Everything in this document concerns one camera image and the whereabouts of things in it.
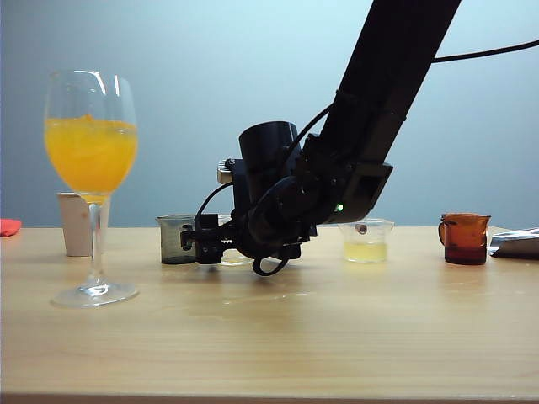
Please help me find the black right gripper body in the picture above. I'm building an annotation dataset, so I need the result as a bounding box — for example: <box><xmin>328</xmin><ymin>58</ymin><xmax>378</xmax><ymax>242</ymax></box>
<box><xmin>180</xmin><ymin>157</ymin><xmax>318</xmax><ymax>262</ymax></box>

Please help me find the clear measuring cup orange residue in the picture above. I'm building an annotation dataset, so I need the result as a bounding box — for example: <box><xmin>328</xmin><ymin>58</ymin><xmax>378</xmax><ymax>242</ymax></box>
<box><xmin>217</xmin><ymin>213</ymin><xmax>256</xmax><ymax>267</ymax></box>

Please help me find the smoked grey measuring cup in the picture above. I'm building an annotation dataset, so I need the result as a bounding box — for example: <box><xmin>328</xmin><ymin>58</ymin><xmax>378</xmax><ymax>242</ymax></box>
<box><xmin>155</xmin><ymin>214</ymin><xmax>199</xmax><ymax>266</ymax></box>

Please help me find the clear measuring cup yellow liquid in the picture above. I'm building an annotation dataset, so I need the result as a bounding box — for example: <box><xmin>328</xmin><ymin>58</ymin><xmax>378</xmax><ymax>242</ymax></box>
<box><xmin>338</xmin><ymin>217</ymin><xmax>396</xmax><ymax>265</ymax></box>

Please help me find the beige paper cup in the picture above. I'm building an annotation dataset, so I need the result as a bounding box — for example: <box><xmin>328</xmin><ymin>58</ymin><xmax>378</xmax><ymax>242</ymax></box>
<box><xmin>56</xmin><ymin>192</ymin><xmax>113</xmax><ymax>258</ymax></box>

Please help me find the amber brown measuring cup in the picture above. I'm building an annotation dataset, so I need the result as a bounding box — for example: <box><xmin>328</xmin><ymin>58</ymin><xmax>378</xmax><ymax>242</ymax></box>
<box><xmin>437</xmin><ymin>213</ymin><xmax>493</xmax><ymax>266</ymax></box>

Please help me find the clear stemmed wine glass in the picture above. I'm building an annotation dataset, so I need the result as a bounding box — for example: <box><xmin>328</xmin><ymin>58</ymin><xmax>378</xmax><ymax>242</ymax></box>
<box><xmin>43</xmin><ymin>69</ymin><xmax>141</xmax><ymax>309</ymax></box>

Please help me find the red cloth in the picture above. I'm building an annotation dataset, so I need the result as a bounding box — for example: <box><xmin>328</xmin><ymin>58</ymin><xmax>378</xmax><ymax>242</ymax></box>
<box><xmin>0</xmin><ymin>218</ymin><xmax>23</xmax><ymax>238</ymax></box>

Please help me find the silver foil bag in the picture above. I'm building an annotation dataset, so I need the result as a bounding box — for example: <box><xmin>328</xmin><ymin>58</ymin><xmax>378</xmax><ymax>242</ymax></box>
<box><xmin>488</xmin><ymin>227</ymin><xmax>539</xmax><ymax>258</ymax></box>

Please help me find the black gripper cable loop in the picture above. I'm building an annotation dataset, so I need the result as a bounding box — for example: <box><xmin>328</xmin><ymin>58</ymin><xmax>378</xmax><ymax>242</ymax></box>
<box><xmin>196</xmin><ymin>180</ymin><xmax>236</xmax><ymax>218</ymax></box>

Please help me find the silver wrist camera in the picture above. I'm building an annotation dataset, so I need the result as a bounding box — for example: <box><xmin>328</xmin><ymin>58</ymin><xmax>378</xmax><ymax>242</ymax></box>
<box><xmin>217</xmin><ymin>158</ymin><xmax>235</xmax><ymax>185</ymax></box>

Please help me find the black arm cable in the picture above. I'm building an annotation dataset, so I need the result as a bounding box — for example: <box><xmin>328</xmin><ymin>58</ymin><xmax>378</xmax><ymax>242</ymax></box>
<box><xmin>432</xmin><ymin>39</ymin><xmax>539</xmax><ymax>64</ymax></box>

